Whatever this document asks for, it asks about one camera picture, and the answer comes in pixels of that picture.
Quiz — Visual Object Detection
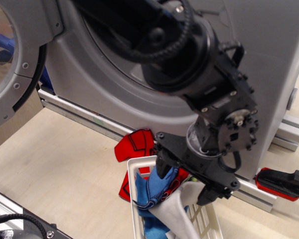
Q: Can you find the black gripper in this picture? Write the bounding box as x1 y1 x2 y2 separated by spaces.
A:
155 124 241 206

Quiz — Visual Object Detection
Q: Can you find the red cloth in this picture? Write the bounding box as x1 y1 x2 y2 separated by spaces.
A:
161 168 189 201

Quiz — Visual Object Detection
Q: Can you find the white grey cloth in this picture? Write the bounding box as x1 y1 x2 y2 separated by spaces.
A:
149 181 205 239

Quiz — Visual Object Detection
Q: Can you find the blue cloth with dark trim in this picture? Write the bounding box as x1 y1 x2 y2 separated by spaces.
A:
134 167 179 211

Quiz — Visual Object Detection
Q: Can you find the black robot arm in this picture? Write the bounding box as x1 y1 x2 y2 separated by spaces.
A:
74 0 259 206

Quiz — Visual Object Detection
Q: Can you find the white plastic laundry basket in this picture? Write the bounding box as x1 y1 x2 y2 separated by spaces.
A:
127 156 223 239

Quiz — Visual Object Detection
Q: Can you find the grey toy washing machine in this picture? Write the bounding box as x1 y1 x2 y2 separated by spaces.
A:
46 0 299 179

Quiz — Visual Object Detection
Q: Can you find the grey round machine door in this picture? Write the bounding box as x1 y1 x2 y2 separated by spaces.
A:
0 0 63 126

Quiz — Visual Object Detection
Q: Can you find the plain blue cloth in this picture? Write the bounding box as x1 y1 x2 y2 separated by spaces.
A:
135 172 190 239

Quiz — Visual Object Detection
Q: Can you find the red shirt on table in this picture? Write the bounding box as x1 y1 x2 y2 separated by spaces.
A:
114 127 162 203

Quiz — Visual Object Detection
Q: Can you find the red black clamp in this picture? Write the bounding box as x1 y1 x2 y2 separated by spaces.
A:
255 168 299 202

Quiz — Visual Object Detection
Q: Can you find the aluminium side profile block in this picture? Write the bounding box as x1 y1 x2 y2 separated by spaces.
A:
272 115 299 152

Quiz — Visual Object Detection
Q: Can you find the blue object behind door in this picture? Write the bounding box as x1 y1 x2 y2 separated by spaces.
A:
0 34 53 92

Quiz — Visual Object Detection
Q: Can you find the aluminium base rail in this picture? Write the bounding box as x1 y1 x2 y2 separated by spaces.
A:
38 89 277 212

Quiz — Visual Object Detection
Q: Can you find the aluminium frame with black bracket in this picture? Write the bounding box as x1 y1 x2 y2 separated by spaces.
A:
0 193 70 239

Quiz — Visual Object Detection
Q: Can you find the black braided cable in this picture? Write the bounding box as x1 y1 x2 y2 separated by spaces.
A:
0 213 47 239

